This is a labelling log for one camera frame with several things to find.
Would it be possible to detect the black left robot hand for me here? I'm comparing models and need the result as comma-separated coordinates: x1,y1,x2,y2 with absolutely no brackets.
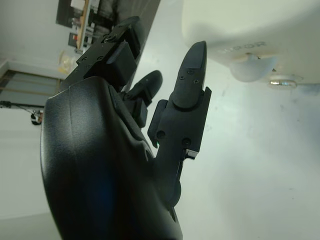
38,15,213,240

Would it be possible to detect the white two-slot toaster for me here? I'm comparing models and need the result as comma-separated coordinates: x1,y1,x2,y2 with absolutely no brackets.
181,0,320,89

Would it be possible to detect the yellowish plastic bag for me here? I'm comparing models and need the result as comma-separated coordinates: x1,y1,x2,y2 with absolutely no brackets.
57,49,73,74

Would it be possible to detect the grey shelf with wooden rails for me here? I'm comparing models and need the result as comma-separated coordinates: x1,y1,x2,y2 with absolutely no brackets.
0,68,62,101

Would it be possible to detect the small box with red mark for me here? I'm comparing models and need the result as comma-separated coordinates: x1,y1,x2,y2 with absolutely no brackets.
67,31,79,48

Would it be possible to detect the black panel with wooden frame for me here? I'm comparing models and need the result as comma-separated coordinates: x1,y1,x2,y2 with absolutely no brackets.
55,0,90,48

